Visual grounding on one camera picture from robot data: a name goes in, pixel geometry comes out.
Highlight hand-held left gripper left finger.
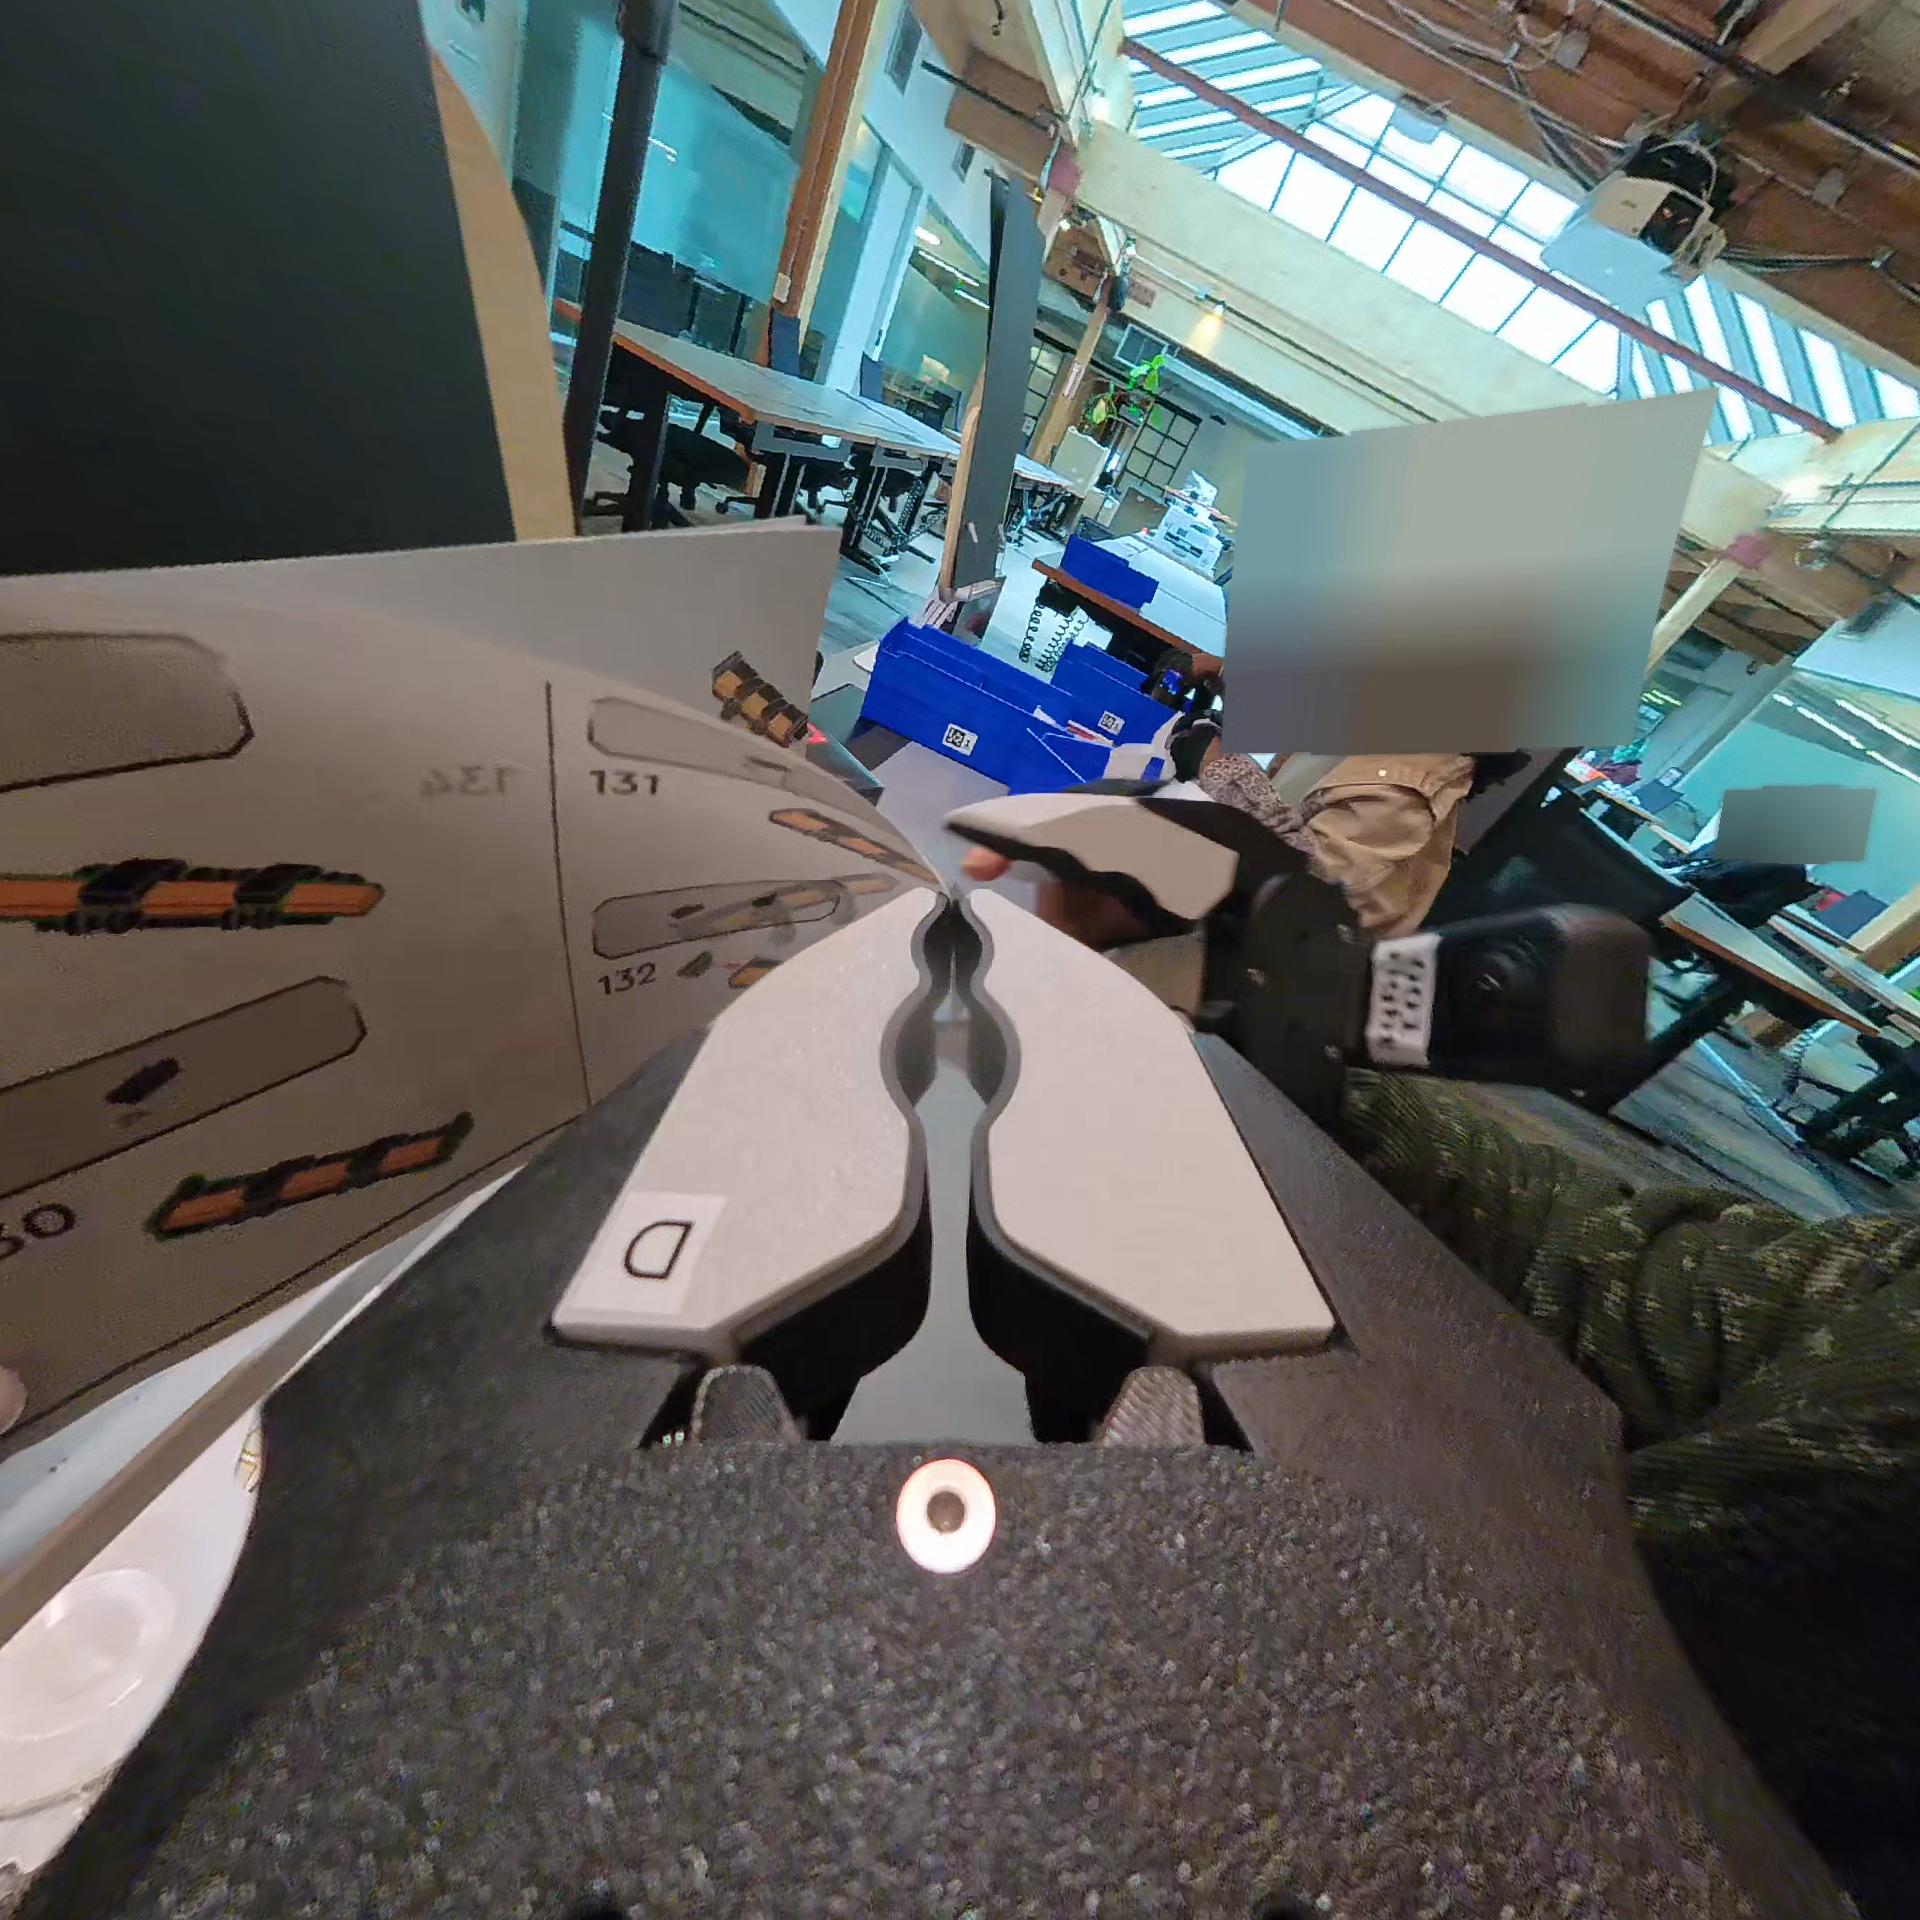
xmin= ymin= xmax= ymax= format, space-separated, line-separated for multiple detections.
xmin=552 ymin=887 xmax=964 ymax=1440

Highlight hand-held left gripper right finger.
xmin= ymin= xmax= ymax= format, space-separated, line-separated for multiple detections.
xmin=958 ymin=887 xmax=1337 ymax=1440

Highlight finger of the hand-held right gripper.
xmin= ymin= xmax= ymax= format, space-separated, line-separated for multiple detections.
xmin=943 ymin=790 xmax=1201 ymax=882
xmin=1073 ymin=819 xmax=1269 ymax=925

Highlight lego instruction booklet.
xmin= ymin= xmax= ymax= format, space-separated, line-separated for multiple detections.
xmin=0 ymin=523 xmax=964 ymax=1645

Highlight person's right hand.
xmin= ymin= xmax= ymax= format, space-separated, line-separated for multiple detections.
xmin=958 ymin=844 xmax=1159 ymax=953

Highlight stacked blue plastic bins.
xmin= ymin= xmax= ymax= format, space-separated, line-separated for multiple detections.
xmin=860 ymin=532 xmax=1192 ymax=801

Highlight wooden desk black legs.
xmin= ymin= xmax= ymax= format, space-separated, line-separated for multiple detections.
xmin=1561 ymin=773 xmax=1920 ymax=1181

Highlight green potted plant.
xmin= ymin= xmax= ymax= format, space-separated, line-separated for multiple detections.
xmin=1085 ymin=346 xmax=1177 ymax=433

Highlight long grey desk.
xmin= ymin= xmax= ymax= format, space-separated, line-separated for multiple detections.
xmin=552 ymin=297 xmax=965 ymax=544

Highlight row of dark office chairs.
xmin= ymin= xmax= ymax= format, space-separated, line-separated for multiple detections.
xmin=577 ymin=273 xmax=964 ymax=544

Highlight wooden pillar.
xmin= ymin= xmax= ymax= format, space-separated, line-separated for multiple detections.
xmin=769 ymin=0 xmax=887 ymax=370

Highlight black hanging pole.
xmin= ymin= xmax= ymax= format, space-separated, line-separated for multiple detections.
xmin=557 ymin=0 xmax=680 ymax=535

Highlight white ceiling device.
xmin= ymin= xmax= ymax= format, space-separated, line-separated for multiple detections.
xmin=1540 ymin=128 xmax=1741 ymax=291

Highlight white book stand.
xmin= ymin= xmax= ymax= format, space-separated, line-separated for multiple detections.
xmin=0 ymin=1169 xmax=520 ymax=1884

